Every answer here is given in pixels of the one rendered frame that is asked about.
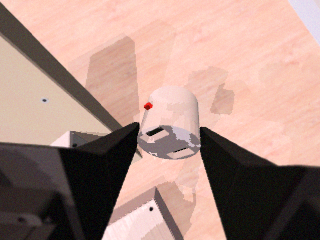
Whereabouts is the pale pink cylinder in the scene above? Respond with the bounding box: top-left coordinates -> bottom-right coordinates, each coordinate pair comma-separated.
137,85 -> 201,160

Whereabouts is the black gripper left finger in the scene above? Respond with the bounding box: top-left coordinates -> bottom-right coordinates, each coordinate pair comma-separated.
0,122 -> 140,240

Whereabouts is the beige service panel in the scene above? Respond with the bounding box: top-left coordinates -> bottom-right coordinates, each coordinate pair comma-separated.
0,1 -> 122,145

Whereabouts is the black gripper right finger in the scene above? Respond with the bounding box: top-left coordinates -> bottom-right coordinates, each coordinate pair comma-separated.
200,127 -> 320,240

